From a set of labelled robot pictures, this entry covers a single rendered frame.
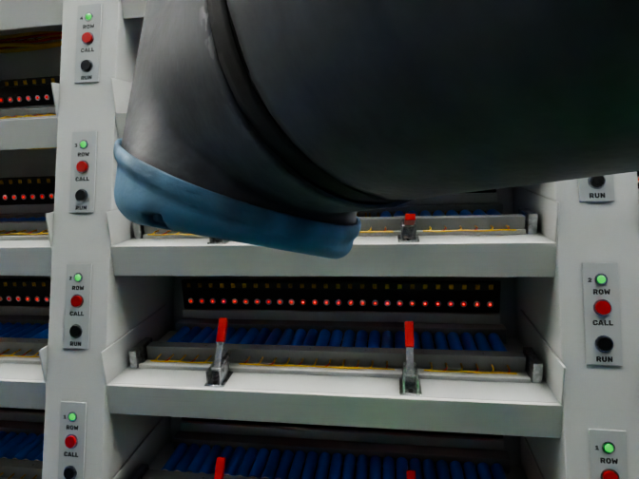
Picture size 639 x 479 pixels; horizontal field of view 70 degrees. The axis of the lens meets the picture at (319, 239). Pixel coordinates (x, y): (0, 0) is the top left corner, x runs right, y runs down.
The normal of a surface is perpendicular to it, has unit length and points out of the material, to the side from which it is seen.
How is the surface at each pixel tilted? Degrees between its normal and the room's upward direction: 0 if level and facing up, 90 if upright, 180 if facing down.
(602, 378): 90
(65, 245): 90
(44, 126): 107
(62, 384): 90
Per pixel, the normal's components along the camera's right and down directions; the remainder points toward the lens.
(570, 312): -0.16, -0.07
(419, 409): -0.15, 0.22
